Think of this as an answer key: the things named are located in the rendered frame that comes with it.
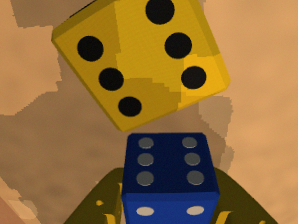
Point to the yellow die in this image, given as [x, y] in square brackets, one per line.
[141, 60]

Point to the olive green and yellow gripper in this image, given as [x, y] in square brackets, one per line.
[103, 204]

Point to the blue die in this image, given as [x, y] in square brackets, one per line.
[168, 178]

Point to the tan flat mat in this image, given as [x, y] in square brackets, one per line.
[56, 143]

